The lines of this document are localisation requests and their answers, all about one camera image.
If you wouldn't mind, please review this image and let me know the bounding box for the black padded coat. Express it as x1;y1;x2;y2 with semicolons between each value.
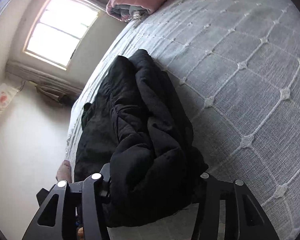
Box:
74;49;207;228

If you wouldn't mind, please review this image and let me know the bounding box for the folded pink floral quilt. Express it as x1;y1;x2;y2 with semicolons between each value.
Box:
56;160;72;184

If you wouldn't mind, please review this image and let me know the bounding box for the beige curtain left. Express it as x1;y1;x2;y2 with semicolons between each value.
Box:
5;60;82;107

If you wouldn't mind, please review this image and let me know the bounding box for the grey tufted bedspread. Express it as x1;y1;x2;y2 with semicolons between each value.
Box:
65;0;300;239

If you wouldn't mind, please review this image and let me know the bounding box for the bright window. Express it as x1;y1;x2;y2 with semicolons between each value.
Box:
23;0;101;71

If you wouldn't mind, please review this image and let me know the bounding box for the wall calendar poster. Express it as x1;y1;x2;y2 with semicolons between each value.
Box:
0;83;19;116

